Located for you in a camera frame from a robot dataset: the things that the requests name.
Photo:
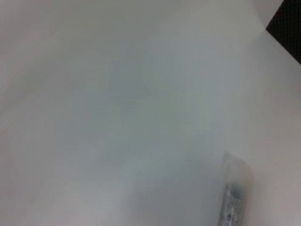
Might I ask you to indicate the black mesh pen holder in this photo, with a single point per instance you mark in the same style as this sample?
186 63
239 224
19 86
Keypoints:
289 28

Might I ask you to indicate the grey glitter pen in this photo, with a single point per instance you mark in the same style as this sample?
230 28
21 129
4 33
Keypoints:
235 193

